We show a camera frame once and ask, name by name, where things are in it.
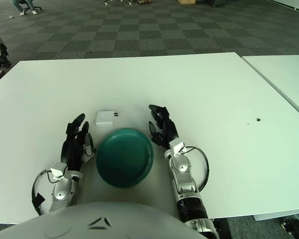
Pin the green plate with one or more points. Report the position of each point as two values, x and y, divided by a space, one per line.
124 157

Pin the white side table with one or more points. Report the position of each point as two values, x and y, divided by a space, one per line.
284 79

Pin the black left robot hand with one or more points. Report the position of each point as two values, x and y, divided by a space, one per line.
71 149

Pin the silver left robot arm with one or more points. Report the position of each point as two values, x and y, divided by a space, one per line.
57 184

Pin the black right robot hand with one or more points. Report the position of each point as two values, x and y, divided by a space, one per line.
165 127

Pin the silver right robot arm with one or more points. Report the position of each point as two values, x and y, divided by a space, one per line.
189 184

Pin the grey robot torso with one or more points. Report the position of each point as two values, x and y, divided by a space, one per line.
94 221

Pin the black office chair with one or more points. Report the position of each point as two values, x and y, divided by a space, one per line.
30 6

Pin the seated person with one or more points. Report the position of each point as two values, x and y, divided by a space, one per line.
23 6

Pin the black table leg frame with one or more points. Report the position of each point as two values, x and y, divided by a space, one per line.
271 224

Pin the white charger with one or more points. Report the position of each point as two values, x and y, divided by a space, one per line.
104 119

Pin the cardboard box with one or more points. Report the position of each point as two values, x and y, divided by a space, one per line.
187 1

